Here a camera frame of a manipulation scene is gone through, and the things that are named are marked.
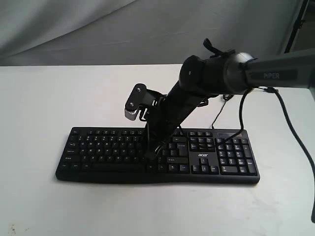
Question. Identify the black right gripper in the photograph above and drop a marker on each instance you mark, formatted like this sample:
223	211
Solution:
170	112

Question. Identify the black acer keyboard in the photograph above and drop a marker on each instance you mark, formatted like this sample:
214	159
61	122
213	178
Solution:
115	155

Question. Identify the grey backdrop cloth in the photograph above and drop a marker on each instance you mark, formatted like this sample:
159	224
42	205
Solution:
104	32

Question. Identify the black stand pole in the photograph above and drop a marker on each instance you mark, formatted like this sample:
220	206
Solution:
295	25

